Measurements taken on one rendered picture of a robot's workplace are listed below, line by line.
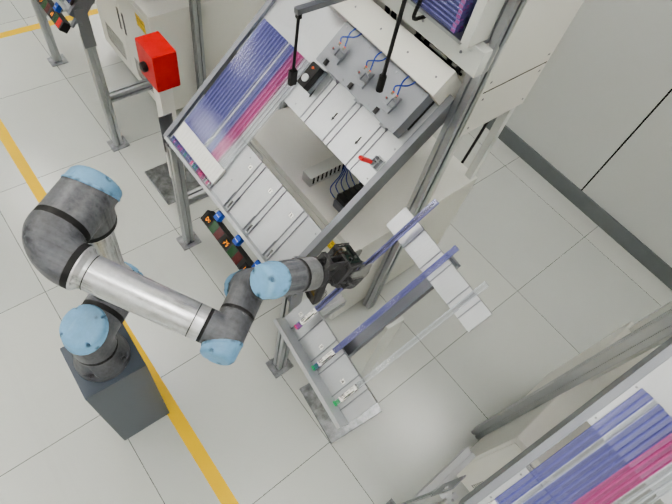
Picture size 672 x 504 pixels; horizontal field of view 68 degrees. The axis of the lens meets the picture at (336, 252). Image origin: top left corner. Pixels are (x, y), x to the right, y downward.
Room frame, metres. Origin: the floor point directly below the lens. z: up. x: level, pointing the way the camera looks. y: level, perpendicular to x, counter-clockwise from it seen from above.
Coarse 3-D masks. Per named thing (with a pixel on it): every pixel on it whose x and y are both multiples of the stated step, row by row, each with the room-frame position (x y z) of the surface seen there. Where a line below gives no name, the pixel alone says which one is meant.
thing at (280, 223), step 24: (240, 168) 1.01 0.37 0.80; (264, 168) 1.00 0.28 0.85; (216, 192) 0.95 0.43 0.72; (240, 192) 0.94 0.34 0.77; (264, 192) 0.94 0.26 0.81; (288, 192) 0.93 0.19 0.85; (240, 216) 0.88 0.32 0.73; (264, 216) 0.88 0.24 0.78; (288, 216) 0.87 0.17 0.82; (264, 240) 0.81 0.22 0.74; (288, 240) 0.81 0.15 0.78; (312, 240) 0.81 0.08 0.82
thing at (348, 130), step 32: (288, 0) 1.45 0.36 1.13; (288, 32) 1.36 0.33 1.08; (320, 32) 1.34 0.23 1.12; (320, 64) 1.25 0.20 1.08; (288, 96) 1.19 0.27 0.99; (320, 96) 1.17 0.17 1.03; (352, 96) 1.16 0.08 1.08; (320, 128) 1.09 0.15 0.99; (352, 128) 1.08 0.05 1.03; (416, 128) 1.06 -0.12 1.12; (352, 160) 1.00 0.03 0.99
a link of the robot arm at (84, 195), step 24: (72, 168) 0.57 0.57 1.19; (48, 192) 0.50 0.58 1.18; (72, 192) 0.51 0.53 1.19; (96, 192) 0.54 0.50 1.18; (120, 192) 0.58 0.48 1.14; (72, 216) 0.46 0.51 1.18; (96, 216) 0.50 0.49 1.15; (96, 240) 0.49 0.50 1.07; (120, 264) 0.53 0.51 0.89; (120, 312) 0.47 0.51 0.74
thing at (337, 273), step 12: (324, 252) 0.59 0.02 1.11; (336, 252) 0.62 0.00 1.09; (348, 252) 0.64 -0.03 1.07; (324, 264) 0.58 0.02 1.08; (336, 264) 0.58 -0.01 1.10; (348, 264) 0.60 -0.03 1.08; (360, 264) 0.63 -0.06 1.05; (324, 276) 0.55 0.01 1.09; (336, 276) 0.58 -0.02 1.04; (348, 276) 0.61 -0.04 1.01
